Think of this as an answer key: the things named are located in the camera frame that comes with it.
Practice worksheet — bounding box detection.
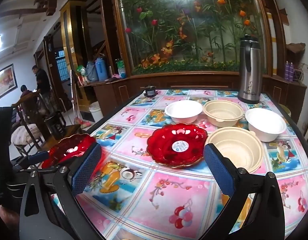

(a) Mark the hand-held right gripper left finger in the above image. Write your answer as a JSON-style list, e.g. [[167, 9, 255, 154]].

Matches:
[[18, 142, 103, 240]]

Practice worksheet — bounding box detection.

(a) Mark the wooden root ornament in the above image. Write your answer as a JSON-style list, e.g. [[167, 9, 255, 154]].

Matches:
[[286, 42, 306, 63]]

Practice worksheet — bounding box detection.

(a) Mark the red glass plate with label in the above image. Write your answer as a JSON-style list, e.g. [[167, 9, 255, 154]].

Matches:
[[146, 122, 208, 168]]

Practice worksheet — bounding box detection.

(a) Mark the white foam bowl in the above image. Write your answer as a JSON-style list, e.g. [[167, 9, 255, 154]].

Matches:
[[244, 108, 287, 142], [165, 100, 203, 125]]

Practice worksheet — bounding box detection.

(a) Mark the white plastic bucket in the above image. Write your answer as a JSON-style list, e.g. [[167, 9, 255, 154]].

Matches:
[[89, 102, 104, 122]]

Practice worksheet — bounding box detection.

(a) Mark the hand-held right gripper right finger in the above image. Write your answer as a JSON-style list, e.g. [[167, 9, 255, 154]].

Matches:
[[203, 143, 294, 240]]

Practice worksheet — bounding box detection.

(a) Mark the framed wall painting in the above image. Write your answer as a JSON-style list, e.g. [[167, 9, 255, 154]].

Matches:
[[0, 64, 18, 103]]

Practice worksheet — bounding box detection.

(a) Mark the wooden chair with cushion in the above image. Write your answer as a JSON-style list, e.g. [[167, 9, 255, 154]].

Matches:
[[10, 90, 52, 155]]

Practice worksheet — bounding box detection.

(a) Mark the stainless steel thermos jug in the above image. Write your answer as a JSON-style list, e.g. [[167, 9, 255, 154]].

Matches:
[[237, 34, 263, 105]]

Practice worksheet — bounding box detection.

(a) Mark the broom with metal handle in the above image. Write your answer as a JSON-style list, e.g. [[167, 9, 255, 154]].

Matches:
[[70, 70, 94, 130]]

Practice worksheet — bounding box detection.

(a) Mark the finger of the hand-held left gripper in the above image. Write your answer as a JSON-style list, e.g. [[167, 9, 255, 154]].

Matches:
[[19, 152, 50, 167]]

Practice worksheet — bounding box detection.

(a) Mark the black-edged table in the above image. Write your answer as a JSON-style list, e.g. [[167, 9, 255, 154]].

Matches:
[[77, 86, 308, 240]]

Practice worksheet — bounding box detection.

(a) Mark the golden wooden pillar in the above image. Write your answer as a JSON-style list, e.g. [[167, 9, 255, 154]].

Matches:
[[60, 0, 92, 85]]

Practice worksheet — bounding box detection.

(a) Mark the light blue thermos jug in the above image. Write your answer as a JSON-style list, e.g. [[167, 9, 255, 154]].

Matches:
[[85, 60, 99, 81]]

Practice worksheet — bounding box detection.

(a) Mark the green-capped bottle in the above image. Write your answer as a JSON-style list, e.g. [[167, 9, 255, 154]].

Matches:
[[115, 59, 126, 78]]

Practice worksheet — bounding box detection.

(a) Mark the small black gadget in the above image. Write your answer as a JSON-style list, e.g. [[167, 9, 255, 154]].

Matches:
[[143, 85, 158, 97]]

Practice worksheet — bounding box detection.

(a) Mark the artificial flower display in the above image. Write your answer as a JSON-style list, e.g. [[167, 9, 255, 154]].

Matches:
[[111, 0, 273, 75]]

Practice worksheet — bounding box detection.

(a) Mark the dark wooden cabinet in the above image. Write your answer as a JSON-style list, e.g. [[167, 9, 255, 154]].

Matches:
[[79, 70, 308, 120]]

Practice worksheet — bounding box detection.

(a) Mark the printed colourful tablecloth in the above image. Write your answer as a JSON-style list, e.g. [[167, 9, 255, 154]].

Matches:
[[52, 89, 308, 240]]

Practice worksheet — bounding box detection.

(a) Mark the beige plastic bowl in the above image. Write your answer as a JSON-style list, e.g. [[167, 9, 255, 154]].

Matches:
[[203, 100, 245, 127], [205, 127, 264, 175]]

